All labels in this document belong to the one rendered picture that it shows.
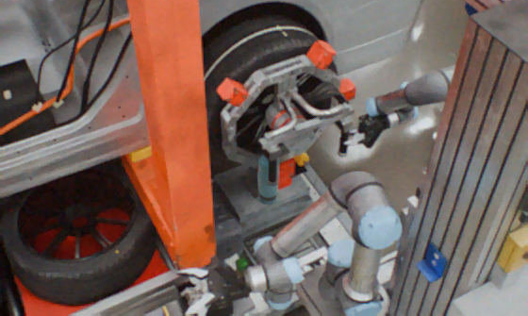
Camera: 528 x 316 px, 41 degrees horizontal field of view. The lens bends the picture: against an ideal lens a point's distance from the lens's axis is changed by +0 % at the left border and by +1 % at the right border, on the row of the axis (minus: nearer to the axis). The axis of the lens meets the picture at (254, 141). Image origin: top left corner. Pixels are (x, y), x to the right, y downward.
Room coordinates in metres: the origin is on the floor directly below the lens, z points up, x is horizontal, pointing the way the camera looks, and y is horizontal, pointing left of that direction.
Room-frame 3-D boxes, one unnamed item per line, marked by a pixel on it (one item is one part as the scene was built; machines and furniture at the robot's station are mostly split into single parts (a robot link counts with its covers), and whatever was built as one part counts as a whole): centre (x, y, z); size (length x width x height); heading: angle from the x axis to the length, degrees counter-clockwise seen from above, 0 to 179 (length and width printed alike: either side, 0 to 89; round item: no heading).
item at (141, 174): (1.96, 0.42, 0.69); 0.52 x 0.17 x 0.35; 28
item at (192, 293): (1.45, 0.20, 0.51); 0.20 x 0.14 x 0.13; 109
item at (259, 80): (2.15, -0.12, 0.85); 0.54 x 0.07 x 0.54; 118
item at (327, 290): (1.32, -0.30, 0.87); 0.15 x 0.15 x 0.10
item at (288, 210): (2.28, 0.01, 0.13); 0.50 x 0.36 x 0.10; 118
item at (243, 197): (2.30, -0.04, 0.32); 0.40 x 0.30 x 0.28; 118
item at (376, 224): (1.19, -0.34, 1.19); 0.15 x 0.12 x 0.55; 15
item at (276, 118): (2.08, -0.15, 0.85); 0.21 x 0.14 x 0.14; 28
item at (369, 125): (2.08, -0.50, 0.86); 0.12 x 0.08 x 0.09; 118
